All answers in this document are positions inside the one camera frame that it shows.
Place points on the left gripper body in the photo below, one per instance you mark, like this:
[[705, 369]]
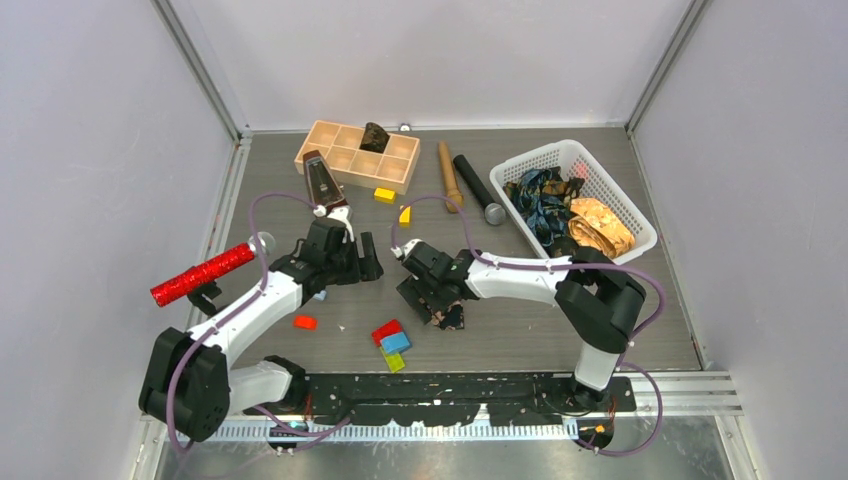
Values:
[[343, 267]]

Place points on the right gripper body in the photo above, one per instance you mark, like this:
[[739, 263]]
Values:
[[434, 283]]

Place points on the black pink floral tie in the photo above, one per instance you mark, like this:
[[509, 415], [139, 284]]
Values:
[[450, 318]]

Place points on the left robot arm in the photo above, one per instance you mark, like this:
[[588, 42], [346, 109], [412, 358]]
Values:
[[191, 383]]

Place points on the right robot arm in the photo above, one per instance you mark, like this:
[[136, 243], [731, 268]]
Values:
[[600, 299]]

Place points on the red toy brick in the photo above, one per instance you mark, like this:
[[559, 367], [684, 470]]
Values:
[[390, 328]]

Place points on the blue toy brick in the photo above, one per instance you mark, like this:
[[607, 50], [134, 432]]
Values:
[[395, 343]]

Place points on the yellow block upright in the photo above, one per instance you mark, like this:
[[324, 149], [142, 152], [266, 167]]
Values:
[[404, 219]]

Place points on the orange red small brick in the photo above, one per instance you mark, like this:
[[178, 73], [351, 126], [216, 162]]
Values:
[[305, 322]]

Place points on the brown wooden metronome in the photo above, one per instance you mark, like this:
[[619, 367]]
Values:
[[323, 189]]

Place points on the yellow block near tray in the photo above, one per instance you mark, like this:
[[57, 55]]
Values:
[[384, 195]]

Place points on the yellow green translucent brick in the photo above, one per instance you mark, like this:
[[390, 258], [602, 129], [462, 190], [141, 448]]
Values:
[[394, 361]]

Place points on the black microphone silver head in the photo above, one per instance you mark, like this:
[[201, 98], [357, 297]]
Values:
[[494, 213]]

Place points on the wooden compartment tray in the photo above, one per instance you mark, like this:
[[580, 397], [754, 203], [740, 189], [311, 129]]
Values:
[[339, 144]]

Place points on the blue patterned tie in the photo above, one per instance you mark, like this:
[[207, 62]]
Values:
[[542, 198]]

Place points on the red glitter microphone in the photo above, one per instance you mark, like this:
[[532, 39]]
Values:
[[211, 270]]

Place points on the dark rolled tie in tray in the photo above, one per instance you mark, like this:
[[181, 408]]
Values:
[[375, 138]]

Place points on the orange gold tie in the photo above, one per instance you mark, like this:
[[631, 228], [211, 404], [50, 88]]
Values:
[[593, 224]]

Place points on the white plastic basket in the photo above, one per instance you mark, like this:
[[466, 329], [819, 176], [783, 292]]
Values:
[[573, 159]]

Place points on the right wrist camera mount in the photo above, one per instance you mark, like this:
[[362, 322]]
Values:
[[402, 251]]

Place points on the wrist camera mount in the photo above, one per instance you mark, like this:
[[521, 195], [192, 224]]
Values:
[[340, 214], [402, 251]]

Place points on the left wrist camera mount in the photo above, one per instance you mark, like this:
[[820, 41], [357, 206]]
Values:
[[340, 214]]

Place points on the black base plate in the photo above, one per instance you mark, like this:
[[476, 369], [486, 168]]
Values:
[[449, 399]]

